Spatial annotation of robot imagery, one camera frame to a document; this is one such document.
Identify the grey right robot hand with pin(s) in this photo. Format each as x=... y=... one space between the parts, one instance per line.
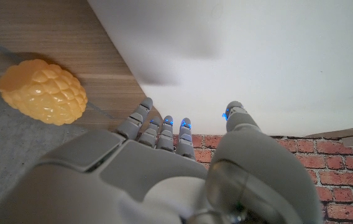
x=151 y=174

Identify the cream memory foam sheet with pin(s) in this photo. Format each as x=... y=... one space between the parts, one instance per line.
x=257 y=62

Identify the yellow plastic bumpy fruit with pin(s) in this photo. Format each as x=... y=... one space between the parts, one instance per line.
x=43 y=93

